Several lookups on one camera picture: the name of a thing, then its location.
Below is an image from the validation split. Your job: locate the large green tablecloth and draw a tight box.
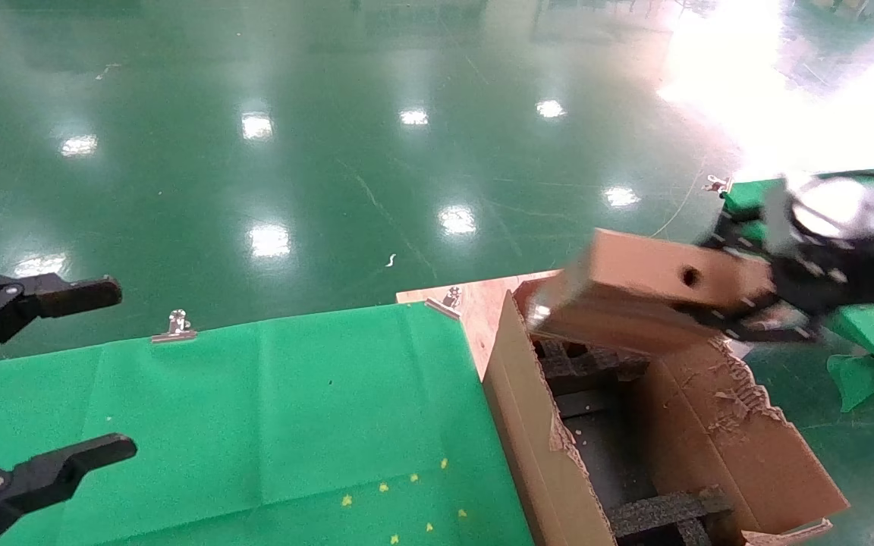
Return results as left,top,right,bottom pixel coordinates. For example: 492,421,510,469
0,302,533,546

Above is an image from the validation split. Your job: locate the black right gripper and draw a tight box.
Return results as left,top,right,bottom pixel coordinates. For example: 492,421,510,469
680,211,874,344

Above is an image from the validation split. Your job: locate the small cardboard box with hole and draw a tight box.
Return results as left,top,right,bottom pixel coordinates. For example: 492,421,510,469
526,227,778,357

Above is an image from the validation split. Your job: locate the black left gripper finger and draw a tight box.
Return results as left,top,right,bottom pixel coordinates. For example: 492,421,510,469
0,434,138,546
0,271,123,376

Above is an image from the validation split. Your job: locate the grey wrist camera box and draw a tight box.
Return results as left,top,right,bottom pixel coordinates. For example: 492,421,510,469
762,174,874,247

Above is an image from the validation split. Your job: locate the large open brown carton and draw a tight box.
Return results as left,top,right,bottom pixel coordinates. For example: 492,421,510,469
483,277,849,546

